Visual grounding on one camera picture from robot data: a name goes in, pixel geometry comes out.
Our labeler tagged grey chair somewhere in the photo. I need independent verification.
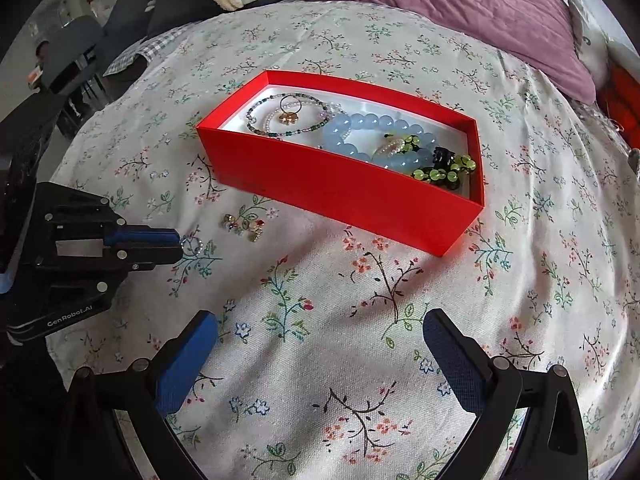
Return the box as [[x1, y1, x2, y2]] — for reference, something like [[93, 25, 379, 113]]
[[41, 14, 107, 97]]

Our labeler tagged green seed bead bracelet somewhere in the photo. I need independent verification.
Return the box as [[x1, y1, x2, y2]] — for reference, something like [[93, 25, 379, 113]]
[[246, 92, 335, 139]]

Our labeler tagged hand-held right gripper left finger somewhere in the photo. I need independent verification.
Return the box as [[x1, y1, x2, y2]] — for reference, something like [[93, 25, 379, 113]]
[[57, 310, 221, 480]]

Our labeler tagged gold flower ring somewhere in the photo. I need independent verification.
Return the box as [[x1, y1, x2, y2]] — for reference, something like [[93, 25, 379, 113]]
[[277, 95, 303, 126]]

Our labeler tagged white quilted cushion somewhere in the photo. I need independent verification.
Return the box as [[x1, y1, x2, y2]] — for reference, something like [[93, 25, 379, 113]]
[[564, 0, 628, 88]]

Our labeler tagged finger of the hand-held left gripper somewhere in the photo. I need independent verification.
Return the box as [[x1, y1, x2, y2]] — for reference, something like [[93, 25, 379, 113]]
[[102, 246, 184, 275], [102, 225, 182, 249]]

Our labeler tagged floral bedsheet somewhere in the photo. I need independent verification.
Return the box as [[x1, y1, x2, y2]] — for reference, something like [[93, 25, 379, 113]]
[[45, 0, 640, 480]]

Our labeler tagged purple pillow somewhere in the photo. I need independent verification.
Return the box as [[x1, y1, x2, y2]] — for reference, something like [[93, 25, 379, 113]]
[[301, 0, 599, 105]]

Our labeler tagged grey checked cloth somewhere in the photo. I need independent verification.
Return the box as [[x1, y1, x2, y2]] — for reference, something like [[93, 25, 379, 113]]
[[102, 24, 202, 79]]

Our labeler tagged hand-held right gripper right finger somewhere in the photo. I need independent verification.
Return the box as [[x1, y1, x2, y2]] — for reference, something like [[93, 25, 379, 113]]
[[422, 308, 590, 480]]

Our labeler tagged orange knotted cushion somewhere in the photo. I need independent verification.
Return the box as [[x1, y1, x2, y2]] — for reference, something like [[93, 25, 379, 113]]
[[597, 66, 640, 135]]

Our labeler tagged small white pearl ring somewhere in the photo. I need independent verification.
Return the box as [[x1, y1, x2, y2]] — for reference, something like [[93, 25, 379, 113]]
[[374, 139, 410, 159]]

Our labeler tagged light blue bead bracelet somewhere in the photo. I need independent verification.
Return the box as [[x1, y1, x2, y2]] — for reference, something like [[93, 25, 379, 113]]
[[320, 113, 441, 171]]

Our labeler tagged pale pearl bead bracelet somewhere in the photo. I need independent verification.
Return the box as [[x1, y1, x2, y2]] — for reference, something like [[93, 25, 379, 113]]
[[264, 101, 347, 133]]

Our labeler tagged red cardboard box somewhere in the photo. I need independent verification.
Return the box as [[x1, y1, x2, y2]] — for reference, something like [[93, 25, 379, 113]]
[[196, 69, 487, 258]]

